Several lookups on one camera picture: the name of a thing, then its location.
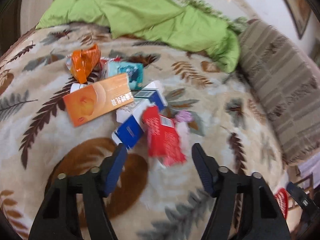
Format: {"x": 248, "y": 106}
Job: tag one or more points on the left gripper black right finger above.
{"x": 245, "y": 206}

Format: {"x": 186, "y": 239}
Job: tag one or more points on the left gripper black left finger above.
{"x": 58, "y": 216}

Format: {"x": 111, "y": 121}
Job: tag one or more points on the teal pen blister pack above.
{"x": 114, "y": 66}

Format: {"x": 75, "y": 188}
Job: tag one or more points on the white spray bottle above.
{"x": 76, "y": 86}

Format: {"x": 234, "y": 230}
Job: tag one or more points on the red plastic basket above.
{"x": 283, "y": 201}

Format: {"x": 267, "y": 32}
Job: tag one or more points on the leaf pattern fleece blanket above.
{"x": 150, "y": 201}

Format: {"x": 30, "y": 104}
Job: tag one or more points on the blue white carton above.
{"x": 154, "y": 93}
{"x": 130, "y": 129}

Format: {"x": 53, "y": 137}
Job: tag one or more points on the orange flat carton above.
{"x": 97, "y": 99}

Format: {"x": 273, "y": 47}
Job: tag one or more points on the red crumpled packet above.
{"x": 163, "y": 139}

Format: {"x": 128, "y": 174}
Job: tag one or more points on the pink paper scrap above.
{"x": 182, "y": 119}

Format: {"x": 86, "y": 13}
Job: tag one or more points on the striped beige pillow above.
{"x": 286, "y": 82}

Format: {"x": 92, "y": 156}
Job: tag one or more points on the crumpled orange wrapper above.
{"x": 82, "y": 62}

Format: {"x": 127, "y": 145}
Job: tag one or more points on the green quilt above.
{"x": 189, "y": 25}

